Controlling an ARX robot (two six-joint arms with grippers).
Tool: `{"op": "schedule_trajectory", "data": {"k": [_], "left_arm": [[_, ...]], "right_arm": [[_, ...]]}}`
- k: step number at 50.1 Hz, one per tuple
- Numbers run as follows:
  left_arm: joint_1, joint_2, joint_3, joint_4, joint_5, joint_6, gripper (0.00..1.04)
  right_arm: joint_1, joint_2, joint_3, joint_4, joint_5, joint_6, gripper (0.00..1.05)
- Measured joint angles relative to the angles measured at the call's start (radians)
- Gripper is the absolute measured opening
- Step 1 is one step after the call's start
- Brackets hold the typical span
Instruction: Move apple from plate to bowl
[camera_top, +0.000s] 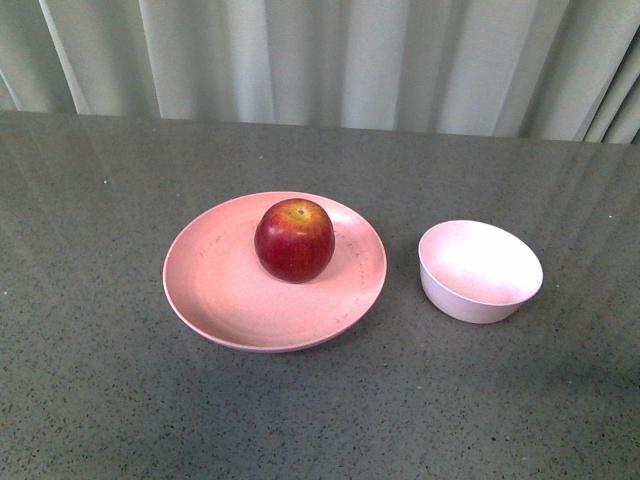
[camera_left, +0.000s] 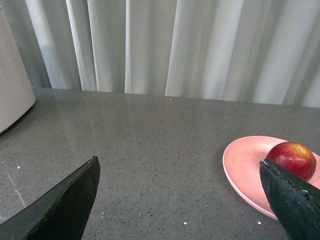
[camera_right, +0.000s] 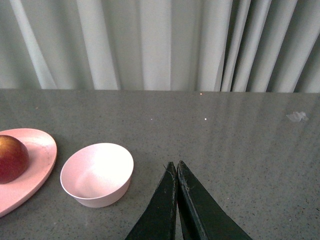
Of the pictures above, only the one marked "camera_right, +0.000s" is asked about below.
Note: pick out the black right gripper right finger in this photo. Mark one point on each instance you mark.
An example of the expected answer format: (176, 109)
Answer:
(200, 215)

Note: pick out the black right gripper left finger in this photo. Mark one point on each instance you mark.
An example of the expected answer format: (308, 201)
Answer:
(158, 221)

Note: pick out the red apple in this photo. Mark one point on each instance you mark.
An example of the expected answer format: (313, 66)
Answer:
(14, 158)

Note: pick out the pink bowl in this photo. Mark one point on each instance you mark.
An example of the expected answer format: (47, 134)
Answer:
(98, 175)

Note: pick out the pink plate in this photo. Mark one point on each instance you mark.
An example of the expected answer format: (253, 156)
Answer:
(42, 150)

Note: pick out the white curtain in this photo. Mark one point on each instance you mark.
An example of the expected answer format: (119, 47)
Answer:
(172, 45)

